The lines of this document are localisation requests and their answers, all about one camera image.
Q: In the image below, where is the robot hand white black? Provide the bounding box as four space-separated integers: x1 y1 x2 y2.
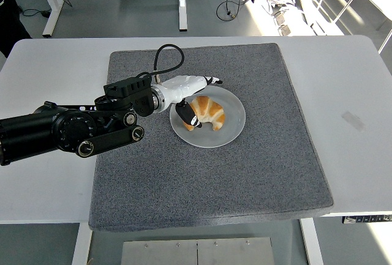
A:
159 75 224 129

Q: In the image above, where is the croissant bread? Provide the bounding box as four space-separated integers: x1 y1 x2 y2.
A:
183 95 226 132

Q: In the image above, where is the round pale grey plate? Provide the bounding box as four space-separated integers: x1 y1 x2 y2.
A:
169 85 247 149

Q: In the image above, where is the grey metal plate with screws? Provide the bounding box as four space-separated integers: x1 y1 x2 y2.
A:
120 236 274 265

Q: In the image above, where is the white desk leg straight foot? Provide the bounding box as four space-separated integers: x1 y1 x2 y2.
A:
177 0 189 32

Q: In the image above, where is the grey felt mat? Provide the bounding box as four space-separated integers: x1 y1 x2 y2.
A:
88 43 334 233

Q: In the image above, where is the white desk leg slanted foot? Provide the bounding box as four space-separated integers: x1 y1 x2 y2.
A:
33 0 70 38

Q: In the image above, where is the grey tape strip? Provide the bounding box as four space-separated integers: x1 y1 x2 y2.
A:
341 110 367 133

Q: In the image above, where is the white table leg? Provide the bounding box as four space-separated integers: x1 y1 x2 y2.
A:
72 222 93 265
299 217 325 265

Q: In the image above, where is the person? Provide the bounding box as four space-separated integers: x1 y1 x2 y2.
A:
0 0 32 59

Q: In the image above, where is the table control panel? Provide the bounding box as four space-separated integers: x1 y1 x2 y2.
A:
342 214 392 225

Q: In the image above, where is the thin black floor cable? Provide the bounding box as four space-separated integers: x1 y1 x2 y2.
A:
21 0 72 18

